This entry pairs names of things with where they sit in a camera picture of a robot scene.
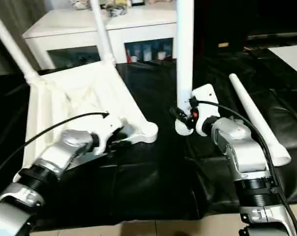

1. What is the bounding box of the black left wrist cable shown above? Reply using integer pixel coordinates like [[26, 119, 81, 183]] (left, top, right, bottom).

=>
[[0, 111, 110, 184]]

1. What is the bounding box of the white cabinet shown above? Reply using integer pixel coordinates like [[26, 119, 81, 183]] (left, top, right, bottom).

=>
[[22, 0, 179, 71]]

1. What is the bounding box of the white plastic table top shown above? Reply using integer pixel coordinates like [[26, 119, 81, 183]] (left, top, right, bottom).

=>
[[13, 62, 159, 188]]

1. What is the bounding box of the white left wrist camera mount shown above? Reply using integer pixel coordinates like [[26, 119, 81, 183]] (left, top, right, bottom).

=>
[[89, 117, 125, 156]]

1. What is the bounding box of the white flat board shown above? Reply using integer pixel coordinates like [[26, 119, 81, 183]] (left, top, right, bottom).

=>
[[267, 45, 297, 80]]

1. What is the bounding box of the white plastic table leg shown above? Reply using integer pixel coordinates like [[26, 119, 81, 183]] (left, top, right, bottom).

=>
[[228, 73, 292, 167], [0, 4, 40, 85], [89, 0, 117, 67], [175, 0, 196, 136]]

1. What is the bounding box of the glass bowl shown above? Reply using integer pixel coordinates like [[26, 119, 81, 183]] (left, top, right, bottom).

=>
[[106, 5, 127, 18]]

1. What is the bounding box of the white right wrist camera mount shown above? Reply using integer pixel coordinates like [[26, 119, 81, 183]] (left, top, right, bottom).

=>
[[191, 83, 222, 138]]

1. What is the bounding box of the black mat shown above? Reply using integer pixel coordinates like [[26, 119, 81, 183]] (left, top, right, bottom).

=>
[[0, 48, 297, 228]]

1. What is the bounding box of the grey curtain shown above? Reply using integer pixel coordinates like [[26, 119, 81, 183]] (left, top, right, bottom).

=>
[[0, 0, 49, 75]]

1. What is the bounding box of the dark low shelf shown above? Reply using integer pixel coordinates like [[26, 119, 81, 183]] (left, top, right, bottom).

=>
[[246, 30, 297, 51]]

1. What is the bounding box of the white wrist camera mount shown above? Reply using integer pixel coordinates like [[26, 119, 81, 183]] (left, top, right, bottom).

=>
[[191, 83, 222, 138], [89, 117, 125, 156]]

